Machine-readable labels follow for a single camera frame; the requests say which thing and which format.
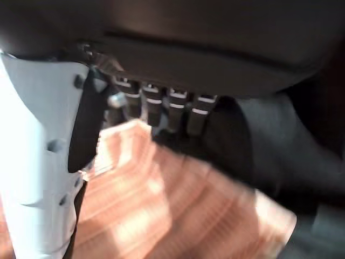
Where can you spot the grey front-load washing machine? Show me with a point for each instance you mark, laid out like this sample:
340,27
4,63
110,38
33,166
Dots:
296,151

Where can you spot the robot right hand black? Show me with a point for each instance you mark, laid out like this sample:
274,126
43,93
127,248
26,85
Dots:
188,48

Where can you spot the rectangular wicker laundry basket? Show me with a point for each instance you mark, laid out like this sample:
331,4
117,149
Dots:
161,202

